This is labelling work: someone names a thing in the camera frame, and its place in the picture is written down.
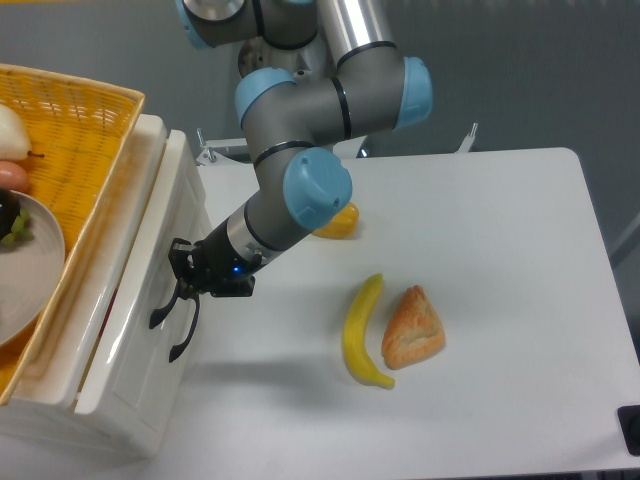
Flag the white top drawer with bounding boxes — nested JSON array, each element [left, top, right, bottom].
[[76, 130, 211, 424]]

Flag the grey plate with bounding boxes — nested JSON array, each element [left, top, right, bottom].
[[1, 193, 65, 344]]

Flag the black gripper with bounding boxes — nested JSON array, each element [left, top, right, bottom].
[[168, 220, 262, 300]]

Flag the black corner object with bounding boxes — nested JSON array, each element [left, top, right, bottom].
[[617, 405, 640, 457]]

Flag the white drawer cabinet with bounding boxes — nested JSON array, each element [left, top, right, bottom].
[[0, 113, 216, 461]]

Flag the yellow banana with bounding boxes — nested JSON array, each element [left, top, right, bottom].
[[341, 273, 395, 390]]

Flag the black lower drawer handle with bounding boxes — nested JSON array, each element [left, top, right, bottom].
[[168, 298, 201, 363]]

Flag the yellow bell pepper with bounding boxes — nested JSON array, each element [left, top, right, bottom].
[[312, 202, 360, 239]]

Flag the white pear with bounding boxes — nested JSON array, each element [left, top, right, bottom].
[[0, 105, 45, 162]]

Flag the yellow wicker basket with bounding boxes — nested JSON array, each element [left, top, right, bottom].
[[1, 64, 145, 404]]

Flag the dark purple grapes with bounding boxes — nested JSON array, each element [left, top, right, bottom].
[[0, 188, 34, 248]]

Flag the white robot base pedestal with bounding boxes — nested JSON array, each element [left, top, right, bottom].
[[195, 34, 371, 166]]

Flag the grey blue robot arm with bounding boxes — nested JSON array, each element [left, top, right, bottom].
[[170, 1, 433, 299]]

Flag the triangular puff pastry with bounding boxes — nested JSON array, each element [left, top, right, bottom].
[[381, 285, 446, 370]]

